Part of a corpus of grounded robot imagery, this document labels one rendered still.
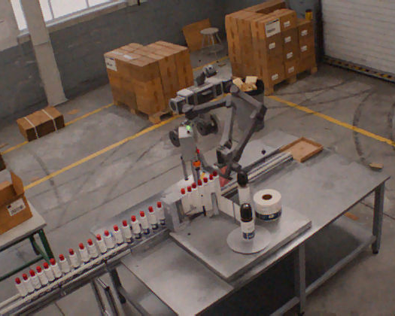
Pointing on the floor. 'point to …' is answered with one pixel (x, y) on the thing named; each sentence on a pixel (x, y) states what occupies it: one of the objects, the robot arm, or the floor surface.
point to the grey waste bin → (244, 110)
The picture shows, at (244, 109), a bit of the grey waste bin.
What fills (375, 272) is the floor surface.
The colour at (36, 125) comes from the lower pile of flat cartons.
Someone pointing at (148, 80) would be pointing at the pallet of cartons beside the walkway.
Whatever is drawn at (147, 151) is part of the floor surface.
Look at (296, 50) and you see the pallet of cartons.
